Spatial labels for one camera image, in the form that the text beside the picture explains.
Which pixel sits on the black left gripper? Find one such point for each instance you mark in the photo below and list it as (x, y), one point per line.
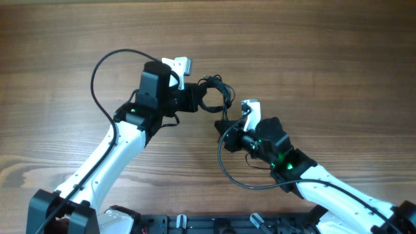
(193, 91)

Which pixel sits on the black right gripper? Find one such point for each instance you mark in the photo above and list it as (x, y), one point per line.
(232, 138)

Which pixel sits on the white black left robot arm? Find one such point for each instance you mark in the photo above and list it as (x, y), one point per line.
(73, 206)

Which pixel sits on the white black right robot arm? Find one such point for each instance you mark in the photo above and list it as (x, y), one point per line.
(340, 208)

